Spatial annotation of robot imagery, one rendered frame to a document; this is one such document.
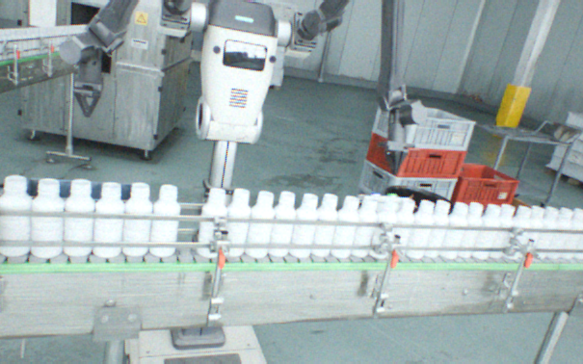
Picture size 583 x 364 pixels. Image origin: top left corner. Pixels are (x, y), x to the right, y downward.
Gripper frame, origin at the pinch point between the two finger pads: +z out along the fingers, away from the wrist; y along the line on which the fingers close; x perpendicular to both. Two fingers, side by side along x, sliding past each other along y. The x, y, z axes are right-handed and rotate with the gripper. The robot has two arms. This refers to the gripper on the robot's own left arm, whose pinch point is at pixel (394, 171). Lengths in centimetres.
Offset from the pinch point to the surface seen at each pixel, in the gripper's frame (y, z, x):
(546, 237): 46, 18, -17
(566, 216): 52, 11, -18
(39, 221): -96, 16, -18
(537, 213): 39.8, 10.2, -17.9
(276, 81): 261, -218, 873
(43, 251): -95, 23, -16
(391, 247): -16.2, 20.1, -25.1
